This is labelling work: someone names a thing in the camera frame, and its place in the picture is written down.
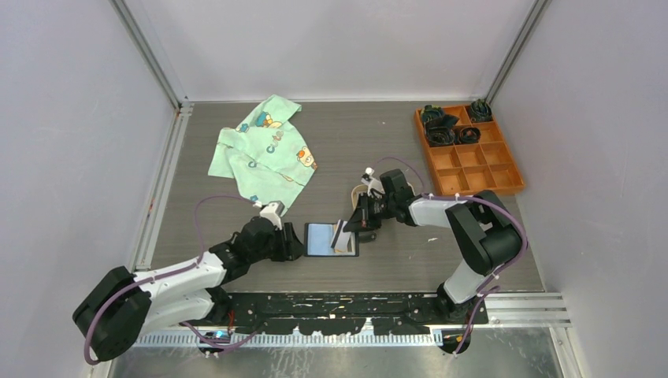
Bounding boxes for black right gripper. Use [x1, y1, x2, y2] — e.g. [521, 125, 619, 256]
[343, 192, 396, 234]

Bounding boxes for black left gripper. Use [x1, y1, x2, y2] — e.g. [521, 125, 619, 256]
[249, 221, 306, 263]

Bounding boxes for white striped credit card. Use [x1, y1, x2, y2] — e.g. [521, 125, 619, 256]
[330, 220, 351, 253]

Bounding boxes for orange striped credit card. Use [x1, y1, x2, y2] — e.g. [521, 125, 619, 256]
[332, 232, 356, 255]

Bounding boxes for black leather card holder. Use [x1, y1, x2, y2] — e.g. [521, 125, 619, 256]
[305, 222, 377, 258]

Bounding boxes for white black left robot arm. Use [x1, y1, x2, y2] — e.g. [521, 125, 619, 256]
[72, 217, 306, 365]

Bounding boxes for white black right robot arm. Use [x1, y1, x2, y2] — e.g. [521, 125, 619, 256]
[341, 168, 528, 324]

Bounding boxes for beige oval tray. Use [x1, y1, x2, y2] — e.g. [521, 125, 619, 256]
[351, 183, 369, 209]

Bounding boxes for green cartoon print cloth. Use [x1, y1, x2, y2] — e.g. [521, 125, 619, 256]
[208, 94, 318, 213]

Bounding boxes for dark rolled belt front left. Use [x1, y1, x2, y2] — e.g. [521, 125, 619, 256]
[425, 126, 457, 147]

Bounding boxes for dark rolled belt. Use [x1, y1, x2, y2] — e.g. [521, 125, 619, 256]
[421, 105, 459, 128]
[466, 98, 493, 124]
[455, 126, 481, 145]
[425, 126, 457, 147]

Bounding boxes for orange compartment organizer box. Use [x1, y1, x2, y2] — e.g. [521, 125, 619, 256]
[414, 104, 525, 195]

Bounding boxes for dark rolled belt back left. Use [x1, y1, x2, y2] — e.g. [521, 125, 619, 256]
[421, 105, 459, 128]

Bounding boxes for dark rolled belt front right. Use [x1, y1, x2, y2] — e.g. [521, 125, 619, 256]
[455, 126, 481, 145]

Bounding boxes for dark rolled belt back right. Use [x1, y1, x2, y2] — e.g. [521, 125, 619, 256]
[466, 98, 493, 124]

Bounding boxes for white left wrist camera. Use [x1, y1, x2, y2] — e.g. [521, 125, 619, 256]
[259, 201, 284, 230]

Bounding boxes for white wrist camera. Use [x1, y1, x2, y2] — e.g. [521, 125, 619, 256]
[259, 201, 284, 230]
[361, 167, 384, 197]

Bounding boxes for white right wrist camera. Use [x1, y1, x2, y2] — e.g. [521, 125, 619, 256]
[361, 167, 384, 197]

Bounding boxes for aluminium front rail frame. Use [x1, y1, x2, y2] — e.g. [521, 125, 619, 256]
[97, 293, 573, 350]

